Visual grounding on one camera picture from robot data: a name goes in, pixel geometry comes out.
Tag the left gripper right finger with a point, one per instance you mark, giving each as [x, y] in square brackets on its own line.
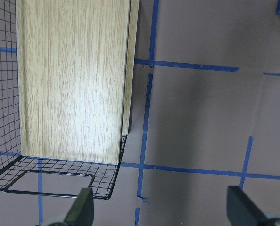
[242, 211]

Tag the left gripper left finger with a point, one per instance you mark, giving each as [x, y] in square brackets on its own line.
[81, 212]

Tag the wooden board insert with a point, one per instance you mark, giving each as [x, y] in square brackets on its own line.
[75, 62]

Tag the black wire basket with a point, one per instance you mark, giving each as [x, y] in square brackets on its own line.
[21, 174]

